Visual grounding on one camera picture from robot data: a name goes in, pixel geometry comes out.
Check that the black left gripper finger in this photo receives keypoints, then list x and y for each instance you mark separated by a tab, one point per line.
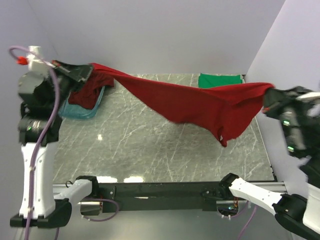
76	85
78	73

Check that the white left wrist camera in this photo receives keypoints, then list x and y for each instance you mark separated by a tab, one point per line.
33	58

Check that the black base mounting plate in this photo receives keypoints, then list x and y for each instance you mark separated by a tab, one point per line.
156	196

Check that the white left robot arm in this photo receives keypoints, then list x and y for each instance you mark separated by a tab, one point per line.
43	90

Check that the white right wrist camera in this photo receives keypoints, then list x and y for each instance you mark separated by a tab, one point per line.
307	95

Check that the dark red t shirt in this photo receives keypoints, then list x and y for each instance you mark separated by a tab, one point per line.
87	97

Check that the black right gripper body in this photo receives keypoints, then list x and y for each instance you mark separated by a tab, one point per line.
294	108

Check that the green folded t shirt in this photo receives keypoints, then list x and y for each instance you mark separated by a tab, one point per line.
206	81

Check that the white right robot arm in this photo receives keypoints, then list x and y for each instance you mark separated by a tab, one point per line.
295	213

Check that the bright red t shirt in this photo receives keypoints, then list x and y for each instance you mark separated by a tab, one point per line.
225	111

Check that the blue transparent plastic bin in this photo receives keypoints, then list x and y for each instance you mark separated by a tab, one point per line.
73	111

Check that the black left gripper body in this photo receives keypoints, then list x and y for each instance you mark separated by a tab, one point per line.
64	79

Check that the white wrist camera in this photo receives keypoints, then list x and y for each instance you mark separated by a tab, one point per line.
307	95
33	58

